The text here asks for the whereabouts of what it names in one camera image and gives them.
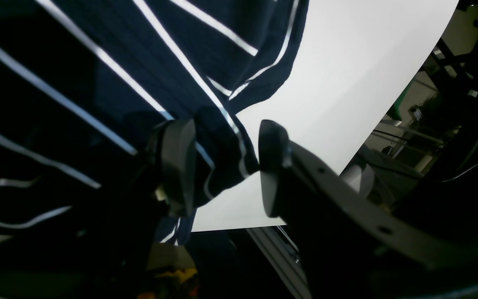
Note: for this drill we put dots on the navy white striped T-shirt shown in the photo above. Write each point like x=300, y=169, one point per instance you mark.
x=83, y=83

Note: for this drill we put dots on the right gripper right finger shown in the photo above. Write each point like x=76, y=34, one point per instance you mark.
x=349, y=247

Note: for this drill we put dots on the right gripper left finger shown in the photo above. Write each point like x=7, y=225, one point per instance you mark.
x=172, y=155

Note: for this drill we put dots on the aluminium table edge rail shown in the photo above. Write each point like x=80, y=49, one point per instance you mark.
x=284, y=256

